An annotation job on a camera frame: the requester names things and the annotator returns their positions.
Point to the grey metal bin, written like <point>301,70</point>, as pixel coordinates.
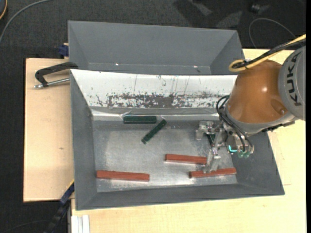
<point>150,45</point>

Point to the dark green flat block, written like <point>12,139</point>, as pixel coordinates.
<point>139,119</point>
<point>153,131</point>

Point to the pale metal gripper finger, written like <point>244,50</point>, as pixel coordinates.
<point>210,164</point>
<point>217,162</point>

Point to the pale flat board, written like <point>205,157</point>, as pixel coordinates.
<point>48,130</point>

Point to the red-brown flat block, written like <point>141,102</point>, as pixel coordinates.
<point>122,175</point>
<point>184,159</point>
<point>227,171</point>

